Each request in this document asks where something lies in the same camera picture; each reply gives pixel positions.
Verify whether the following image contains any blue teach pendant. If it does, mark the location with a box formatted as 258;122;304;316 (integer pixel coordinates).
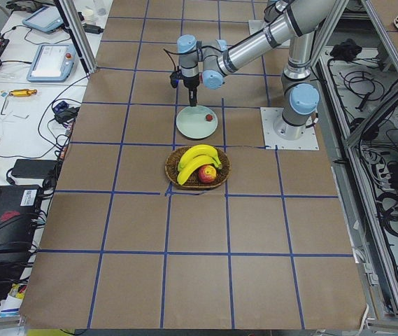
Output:
27;43;77;83
22;6;63;34

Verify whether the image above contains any yellow banana bunch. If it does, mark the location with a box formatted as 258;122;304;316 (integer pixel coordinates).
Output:
177;144;222;186

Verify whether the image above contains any brown wicker basket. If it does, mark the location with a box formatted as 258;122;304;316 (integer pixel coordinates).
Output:
164;146;231;190

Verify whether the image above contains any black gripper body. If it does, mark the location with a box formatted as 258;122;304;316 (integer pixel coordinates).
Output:
183;75;199;88

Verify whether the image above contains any gold metal cylinder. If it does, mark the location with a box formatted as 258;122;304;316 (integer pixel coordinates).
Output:
8;89;38;97

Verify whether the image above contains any red apple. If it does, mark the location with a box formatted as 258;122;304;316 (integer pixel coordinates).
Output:
198;164;217;184

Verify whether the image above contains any black power adapter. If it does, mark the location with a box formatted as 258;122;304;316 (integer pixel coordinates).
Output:
10;159;57;179

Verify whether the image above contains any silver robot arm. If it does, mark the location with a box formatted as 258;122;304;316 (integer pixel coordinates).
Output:
170;1;336;106

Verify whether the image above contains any pale green plate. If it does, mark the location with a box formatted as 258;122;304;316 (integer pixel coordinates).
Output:
176;105;218;139

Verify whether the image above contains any aluminium frame post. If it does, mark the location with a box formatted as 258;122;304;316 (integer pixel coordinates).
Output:
54;0;97;75

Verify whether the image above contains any black computer case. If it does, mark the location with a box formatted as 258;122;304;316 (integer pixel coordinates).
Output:
0;185;42;252

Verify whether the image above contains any blue teach pendant near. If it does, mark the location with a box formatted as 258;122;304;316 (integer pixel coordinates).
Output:
27;43;77;83

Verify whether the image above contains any blue teach pendant far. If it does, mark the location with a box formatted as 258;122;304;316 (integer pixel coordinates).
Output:
22;6;63;34

